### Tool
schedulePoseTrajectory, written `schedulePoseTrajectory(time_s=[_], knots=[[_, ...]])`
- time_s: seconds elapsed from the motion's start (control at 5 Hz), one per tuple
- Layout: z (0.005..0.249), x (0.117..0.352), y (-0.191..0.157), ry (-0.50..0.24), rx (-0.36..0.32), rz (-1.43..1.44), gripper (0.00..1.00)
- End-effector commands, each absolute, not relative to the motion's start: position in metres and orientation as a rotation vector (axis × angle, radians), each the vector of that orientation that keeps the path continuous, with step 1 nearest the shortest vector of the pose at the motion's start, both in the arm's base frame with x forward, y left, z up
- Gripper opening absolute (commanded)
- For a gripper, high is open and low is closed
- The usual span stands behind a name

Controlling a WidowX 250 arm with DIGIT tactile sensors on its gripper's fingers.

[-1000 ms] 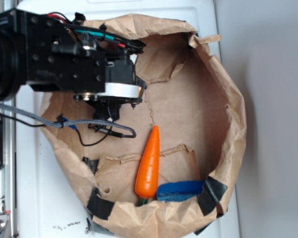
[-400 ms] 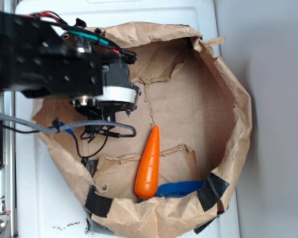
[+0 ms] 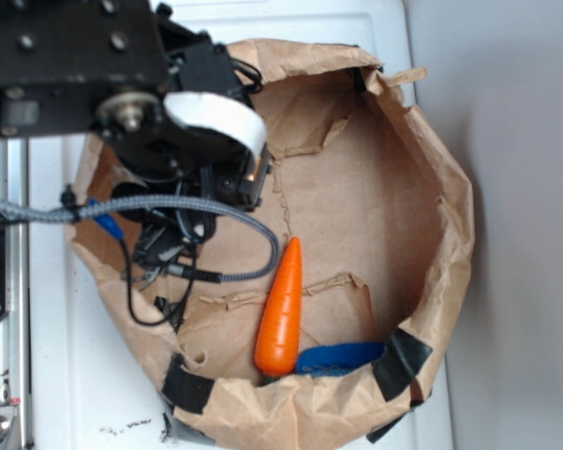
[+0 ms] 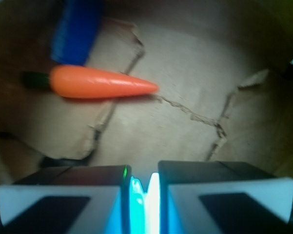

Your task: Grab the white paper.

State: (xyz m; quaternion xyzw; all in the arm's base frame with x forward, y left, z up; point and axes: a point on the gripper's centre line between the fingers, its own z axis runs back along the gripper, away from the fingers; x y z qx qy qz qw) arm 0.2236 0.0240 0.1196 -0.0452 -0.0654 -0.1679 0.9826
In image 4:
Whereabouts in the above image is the brown paper bag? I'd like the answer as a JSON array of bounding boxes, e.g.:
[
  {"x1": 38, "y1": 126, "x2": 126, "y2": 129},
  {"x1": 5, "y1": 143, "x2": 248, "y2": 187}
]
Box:
[{"x1": 0, "y1": 0, "x2": 293, "y2": 187}]

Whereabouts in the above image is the orange toy carrot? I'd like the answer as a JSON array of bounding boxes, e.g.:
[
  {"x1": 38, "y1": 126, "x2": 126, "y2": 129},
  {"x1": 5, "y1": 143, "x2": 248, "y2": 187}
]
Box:
[{"x1": 21, "y1": 65, "x2": 159, "y2": 99}]

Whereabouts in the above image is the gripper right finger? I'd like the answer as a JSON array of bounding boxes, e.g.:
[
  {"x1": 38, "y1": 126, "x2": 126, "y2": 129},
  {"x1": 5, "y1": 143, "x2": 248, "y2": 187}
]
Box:
[{"x1": 158, "y1": 160, "x2": 293, "y2": 234}]

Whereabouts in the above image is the blue flat piece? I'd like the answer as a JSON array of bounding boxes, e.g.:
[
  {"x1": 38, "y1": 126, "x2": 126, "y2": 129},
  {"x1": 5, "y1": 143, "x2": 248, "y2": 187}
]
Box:
[{"x1": 51, "y1": 0, "x2": 104, "y2": 66}]

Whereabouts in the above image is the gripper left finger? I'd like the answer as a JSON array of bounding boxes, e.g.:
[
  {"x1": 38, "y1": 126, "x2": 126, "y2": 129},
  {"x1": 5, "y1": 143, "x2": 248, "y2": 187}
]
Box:
[{"x1": 0, "y1": 165, "x2": 131, "y2": 234}]

